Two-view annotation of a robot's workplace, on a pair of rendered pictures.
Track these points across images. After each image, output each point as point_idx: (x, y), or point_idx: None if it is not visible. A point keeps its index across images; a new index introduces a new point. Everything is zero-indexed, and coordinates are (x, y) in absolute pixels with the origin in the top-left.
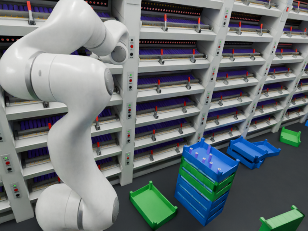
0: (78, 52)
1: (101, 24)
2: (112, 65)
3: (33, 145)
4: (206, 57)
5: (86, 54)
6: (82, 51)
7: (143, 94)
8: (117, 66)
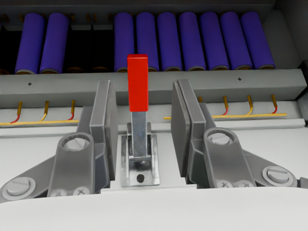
0: (77, 27)
1: None
2: (269, 156)
3: None
4: None
5: (114, 48)
6: (100, 19)
7: None
8: (302, 168)
